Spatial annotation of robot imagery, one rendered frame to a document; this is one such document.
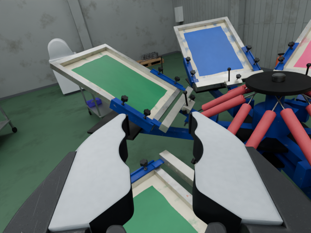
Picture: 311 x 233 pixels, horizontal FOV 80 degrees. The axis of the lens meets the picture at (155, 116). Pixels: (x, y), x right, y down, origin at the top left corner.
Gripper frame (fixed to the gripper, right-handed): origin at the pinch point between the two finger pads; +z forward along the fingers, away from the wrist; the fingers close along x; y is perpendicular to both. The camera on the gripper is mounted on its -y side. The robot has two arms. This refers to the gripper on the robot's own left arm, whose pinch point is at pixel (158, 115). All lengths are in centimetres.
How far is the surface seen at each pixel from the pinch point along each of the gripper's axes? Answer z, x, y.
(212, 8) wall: 623, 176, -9
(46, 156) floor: 221, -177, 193
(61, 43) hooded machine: 518, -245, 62
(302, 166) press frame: 48, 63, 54
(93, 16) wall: 713, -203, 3
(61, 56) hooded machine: 514, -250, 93
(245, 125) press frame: 89, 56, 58
